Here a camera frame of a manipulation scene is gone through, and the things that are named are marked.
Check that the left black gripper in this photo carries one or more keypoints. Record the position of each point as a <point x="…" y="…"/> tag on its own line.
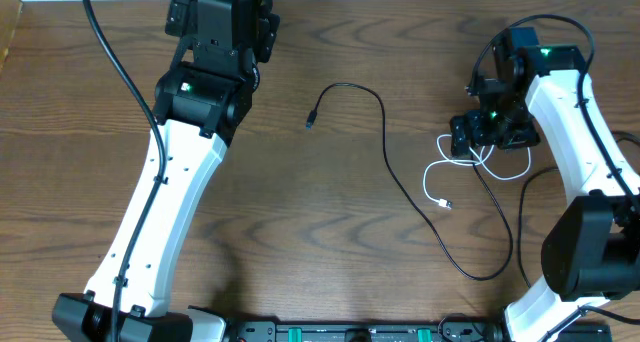
<point x="265" y="33"/>

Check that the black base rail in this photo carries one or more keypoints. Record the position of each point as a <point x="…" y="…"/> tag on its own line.
<point x="269" y="331"/>

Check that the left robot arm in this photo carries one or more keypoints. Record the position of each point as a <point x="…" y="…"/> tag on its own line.
<point x="199" y="104"/>

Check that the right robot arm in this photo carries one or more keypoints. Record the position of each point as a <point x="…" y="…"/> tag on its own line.
<point x="591" y="256"/>

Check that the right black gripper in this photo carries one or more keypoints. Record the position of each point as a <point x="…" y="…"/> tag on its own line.
<point x="526" y="136"/>

